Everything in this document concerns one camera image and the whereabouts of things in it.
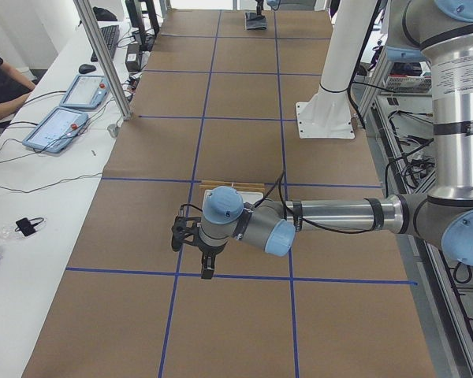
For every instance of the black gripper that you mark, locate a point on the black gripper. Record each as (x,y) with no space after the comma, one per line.
(209,250)

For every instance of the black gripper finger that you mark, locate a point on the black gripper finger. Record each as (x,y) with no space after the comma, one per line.
(259,7)

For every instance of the grey blue towel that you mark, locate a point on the grey blue towel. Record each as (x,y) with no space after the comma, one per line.
(254,21)

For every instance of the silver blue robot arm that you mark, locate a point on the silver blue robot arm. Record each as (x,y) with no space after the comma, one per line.
(276,5)
(443,32)

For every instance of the black monitor on stand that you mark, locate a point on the black monitor on stand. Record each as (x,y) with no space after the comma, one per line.
(135,13)

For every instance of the black keyboard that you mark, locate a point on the black keyboard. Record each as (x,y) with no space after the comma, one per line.
(111,36)

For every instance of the small silver cylinder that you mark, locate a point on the small silver cylinder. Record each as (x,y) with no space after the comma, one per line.
(113,129)

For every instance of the black computer mouse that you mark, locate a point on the black computer mouse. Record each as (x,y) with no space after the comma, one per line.
(86,68)

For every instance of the upper blue teach pendant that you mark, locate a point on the upper blue teach pendant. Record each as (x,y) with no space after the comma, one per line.
(85,92)

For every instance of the blue teach pendant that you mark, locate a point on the blue teach pendant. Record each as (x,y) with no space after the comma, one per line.
(85,92)
(56,131)

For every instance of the lower blue teach pendant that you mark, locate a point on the lower blue teach pendant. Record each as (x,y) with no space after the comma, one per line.
(56,131)

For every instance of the person in black shirt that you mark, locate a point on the person in black shirt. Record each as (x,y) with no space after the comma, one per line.
(15,89)

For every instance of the white camera pillar with base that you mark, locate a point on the white camera pillar with base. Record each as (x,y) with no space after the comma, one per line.
(327,115)

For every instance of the aluminium frame post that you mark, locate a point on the aluminium frame post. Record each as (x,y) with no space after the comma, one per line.
(96,40)

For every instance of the small black device with cable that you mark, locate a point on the small black device with cable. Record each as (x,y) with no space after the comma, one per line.
(29,226)

